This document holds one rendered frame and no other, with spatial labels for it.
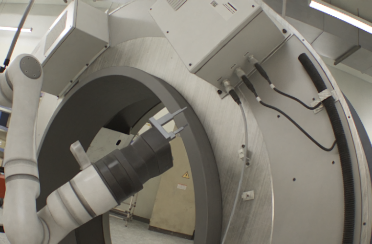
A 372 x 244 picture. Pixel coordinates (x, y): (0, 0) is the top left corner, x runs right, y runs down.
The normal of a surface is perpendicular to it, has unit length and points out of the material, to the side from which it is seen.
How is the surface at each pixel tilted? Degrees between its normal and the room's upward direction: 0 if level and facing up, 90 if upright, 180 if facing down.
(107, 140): 117
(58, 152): 108
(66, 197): 65
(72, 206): 81
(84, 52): 145
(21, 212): 49
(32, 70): 57
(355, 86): 90
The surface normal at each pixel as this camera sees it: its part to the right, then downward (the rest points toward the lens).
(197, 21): -0.65, -0.23
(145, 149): -0.33, -0.37
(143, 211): -0.04, -0.10
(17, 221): 0.00, -0.62
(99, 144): 0.55, 0.55
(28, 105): 0.82, -0.34
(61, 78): 0.22, 0.86
